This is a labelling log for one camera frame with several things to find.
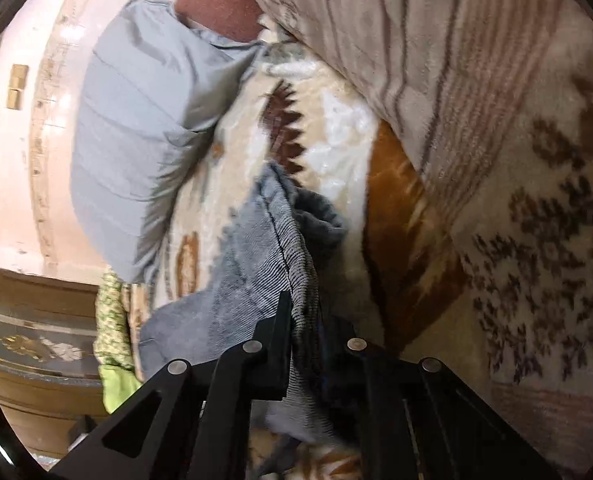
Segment wooden headboard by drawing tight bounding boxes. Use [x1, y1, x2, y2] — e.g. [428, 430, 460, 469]
[0, 260, 110, 461]

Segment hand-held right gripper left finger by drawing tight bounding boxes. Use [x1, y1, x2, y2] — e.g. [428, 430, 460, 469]
[49, 290, 294, 480]

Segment cream brown patterned blanket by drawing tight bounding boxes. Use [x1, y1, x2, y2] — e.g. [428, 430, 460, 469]
[126, 0, 593, 480]

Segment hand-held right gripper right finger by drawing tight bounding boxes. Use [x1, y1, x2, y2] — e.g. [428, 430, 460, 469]
[321, 316, 563, 480]

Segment gold wall switch plate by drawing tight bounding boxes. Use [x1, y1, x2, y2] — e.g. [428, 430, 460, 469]
[5, 64, 30, 110]

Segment grey pillow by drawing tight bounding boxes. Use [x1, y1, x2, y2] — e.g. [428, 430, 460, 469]
[70, 0, 270, 285]

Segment grey corduroy pants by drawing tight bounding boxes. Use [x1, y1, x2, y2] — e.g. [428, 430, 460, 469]
[137, 162, 349, 448]

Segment reddish brown pillow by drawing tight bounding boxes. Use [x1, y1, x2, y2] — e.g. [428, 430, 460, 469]
[174, 0, 264, 43]

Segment beige striped blanket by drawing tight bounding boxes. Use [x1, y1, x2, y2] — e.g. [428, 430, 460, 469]
[204, 0, 584, 221]

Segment green floral bedsheet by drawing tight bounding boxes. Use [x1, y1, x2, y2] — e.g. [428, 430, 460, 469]
[94, 267, 144, 413]

